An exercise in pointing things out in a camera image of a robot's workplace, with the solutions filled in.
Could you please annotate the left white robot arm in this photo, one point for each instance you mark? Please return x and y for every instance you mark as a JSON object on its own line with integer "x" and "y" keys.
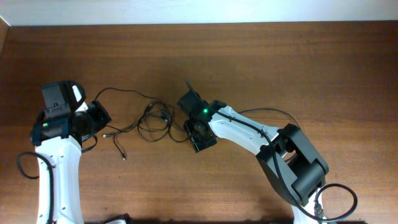
{"x": 58, "y": 136}

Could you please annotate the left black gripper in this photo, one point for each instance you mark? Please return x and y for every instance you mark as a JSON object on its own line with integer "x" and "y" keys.
{"x": 104, "y": 119}

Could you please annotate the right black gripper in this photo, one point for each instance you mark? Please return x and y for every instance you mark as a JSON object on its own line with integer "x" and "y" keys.
{"x": 197, "y": 144}

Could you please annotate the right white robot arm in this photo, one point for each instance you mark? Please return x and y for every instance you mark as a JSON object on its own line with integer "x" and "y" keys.
{"x": 294, "y": 168}

